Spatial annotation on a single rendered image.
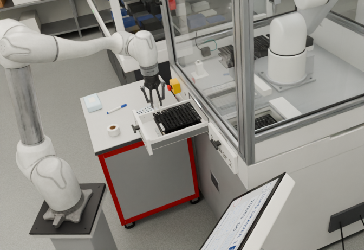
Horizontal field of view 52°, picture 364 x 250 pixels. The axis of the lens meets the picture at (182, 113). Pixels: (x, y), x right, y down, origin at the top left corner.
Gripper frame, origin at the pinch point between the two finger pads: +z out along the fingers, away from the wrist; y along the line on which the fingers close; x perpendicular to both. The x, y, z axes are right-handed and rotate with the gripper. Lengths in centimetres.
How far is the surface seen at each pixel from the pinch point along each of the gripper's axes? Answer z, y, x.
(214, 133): 6.9, 23.8, -24.0
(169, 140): 12.7, 2.3, -14.3
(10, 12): 58, -159, 408
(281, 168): 14, 47, -51
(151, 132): 14.9, -5.7, -0.7
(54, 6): 62, -97, 410
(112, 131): 18.7, -27.1, 13.1
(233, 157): 6, 27, -44
